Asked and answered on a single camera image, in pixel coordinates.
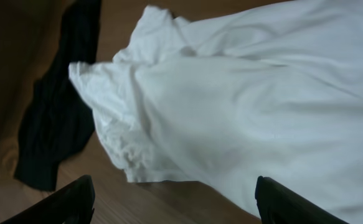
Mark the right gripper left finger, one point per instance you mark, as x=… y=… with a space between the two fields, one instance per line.
x=71 y=204

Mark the black garment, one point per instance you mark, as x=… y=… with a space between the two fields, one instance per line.
x=57 y=124

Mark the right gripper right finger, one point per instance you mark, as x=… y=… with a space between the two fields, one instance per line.
x=279 y=205

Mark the white polo shirt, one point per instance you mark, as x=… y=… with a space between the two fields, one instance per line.
x=275 y=91

